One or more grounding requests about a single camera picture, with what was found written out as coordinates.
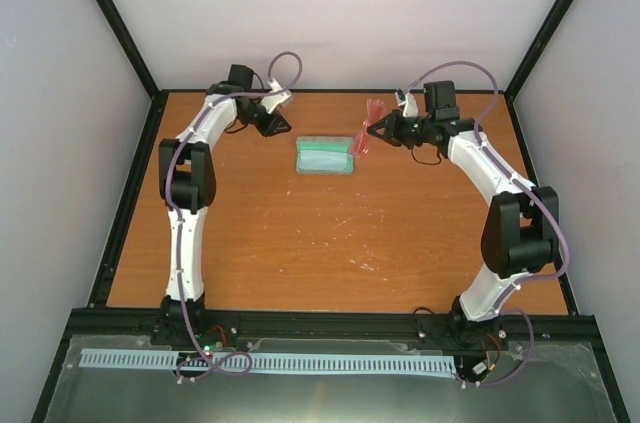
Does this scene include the red sunglasses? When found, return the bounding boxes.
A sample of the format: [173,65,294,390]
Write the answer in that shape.
[350,99,386,158]

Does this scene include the grey glasses case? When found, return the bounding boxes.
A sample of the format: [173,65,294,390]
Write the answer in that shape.
[296,136,355,175]

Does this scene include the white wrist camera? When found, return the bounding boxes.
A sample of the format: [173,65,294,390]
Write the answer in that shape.
[261,77,293,114]
[395,89,419,118]

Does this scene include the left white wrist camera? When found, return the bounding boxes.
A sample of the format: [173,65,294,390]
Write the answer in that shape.
[261,77,293,114]

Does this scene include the black aluminium frame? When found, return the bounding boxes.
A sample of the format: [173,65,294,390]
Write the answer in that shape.
[33,0,629,422]

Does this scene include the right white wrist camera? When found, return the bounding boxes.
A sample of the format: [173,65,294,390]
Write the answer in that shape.
[395,89,419,118]

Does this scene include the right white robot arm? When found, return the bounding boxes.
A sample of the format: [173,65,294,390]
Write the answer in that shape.
[367,81,560,346]

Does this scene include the light blue cleaning cloth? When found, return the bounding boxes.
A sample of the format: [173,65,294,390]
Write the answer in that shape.
[298,150,349,173]

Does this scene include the light blue slotted cable duct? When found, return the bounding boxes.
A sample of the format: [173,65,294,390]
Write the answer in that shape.
[78,349,456,378]

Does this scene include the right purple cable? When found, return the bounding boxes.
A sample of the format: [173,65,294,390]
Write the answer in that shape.
[404,60,572,389]

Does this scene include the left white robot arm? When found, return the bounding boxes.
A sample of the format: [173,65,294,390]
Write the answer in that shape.
[158,64,293,346]

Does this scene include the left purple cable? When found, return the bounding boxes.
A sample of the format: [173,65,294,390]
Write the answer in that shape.
[164,51,304,384]

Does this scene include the purple cable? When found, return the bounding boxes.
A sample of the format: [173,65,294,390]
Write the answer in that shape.
[404,60,572,389]
[164,51,304,384]

